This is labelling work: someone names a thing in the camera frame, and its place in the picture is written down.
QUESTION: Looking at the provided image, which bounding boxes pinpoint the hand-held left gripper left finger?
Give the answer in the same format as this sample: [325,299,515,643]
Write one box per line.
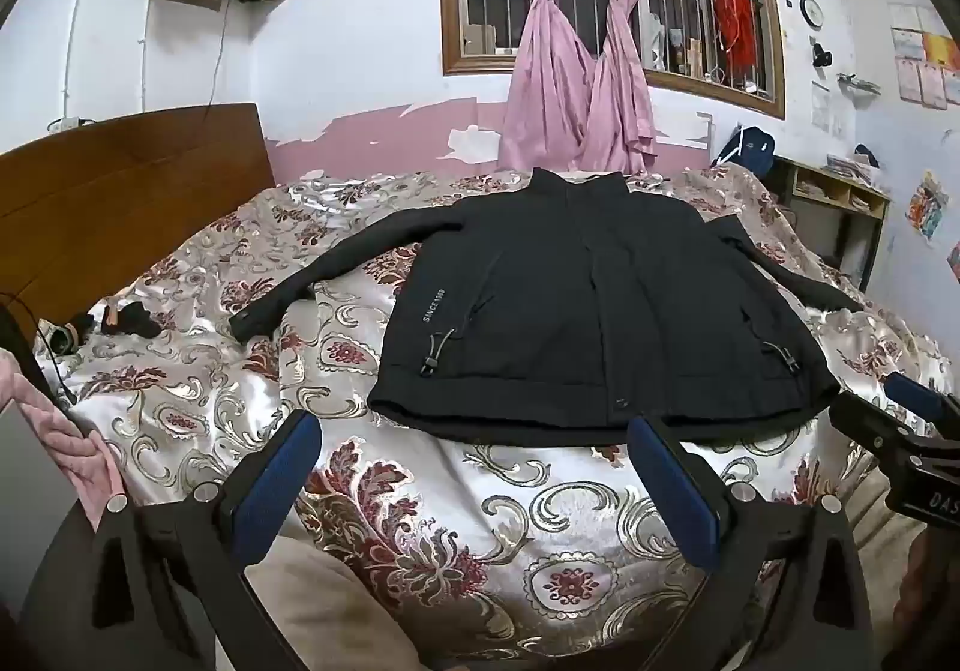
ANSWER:
[19,410,325,671]

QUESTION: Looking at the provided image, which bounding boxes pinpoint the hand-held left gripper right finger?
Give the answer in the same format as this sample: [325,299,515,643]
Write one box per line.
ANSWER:
[626,414,878,671]

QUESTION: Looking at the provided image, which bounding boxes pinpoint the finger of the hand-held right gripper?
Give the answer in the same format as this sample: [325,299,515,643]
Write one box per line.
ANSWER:
[828,390,938,462]
[883,373,960,426]

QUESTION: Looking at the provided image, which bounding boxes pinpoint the black jacket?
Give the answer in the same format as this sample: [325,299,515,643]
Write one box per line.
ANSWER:
[229,167,865,448]

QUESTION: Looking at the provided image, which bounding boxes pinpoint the person's right hand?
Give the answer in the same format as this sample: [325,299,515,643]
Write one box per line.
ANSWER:
[904,532,960,642]

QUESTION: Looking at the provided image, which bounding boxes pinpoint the beige cloth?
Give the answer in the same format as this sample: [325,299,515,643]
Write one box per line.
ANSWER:
[241,542,430,671]
[838,459,932,671]

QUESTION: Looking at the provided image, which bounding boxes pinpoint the floral satin bedspread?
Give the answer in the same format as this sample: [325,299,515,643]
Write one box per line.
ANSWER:
[41,164,953,671]

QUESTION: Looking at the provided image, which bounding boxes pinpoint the pink cloth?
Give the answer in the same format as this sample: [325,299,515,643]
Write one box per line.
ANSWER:
[0,345,128,529]

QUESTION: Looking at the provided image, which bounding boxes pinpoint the small black cloth item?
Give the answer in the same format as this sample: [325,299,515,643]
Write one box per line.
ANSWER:
[101,299,163,340]

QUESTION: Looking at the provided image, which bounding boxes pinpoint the wooden cubby shelf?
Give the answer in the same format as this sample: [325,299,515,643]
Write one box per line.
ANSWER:
[772,155,892,293]

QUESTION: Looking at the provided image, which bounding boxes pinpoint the stack of papers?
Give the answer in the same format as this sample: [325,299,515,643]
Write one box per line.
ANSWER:
[825,152,883,186]

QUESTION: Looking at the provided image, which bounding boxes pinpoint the grey flat panel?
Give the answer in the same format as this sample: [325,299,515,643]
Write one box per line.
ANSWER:
[0,397,87,612]

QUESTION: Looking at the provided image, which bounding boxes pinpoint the headphones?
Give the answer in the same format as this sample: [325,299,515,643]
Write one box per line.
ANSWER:
[43,313,95,355]

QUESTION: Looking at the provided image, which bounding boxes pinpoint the blue backpack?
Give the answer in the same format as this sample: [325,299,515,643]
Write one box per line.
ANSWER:
[712,125,777,177]

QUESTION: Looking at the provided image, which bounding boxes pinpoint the wooden headboard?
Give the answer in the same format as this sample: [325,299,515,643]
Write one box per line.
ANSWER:
[0,103,277,349]

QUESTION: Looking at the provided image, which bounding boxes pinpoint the pink curtain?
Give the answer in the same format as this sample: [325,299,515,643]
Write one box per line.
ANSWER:
[581,0,722,175]
[497,0,602,175]

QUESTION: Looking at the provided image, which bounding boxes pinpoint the red hanging mesh bag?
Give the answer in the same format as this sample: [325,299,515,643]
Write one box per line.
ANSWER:
[711,0,760,76]

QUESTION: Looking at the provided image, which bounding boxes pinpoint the white bottle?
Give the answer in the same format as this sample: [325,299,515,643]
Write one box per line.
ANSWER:
[641,11,667,70]

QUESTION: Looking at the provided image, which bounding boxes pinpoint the white wall paper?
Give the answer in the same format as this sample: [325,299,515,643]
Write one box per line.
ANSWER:
[811,80,852,136]

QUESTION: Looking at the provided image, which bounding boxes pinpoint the cluster of wall certificates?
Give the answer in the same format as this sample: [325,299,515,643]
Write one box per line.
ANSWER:
[890,3,960,111]

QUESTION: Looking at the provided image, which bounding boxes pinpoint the black wall cable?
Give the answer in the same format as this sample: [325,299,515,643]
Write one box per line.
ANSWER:
[206,0,230,109]

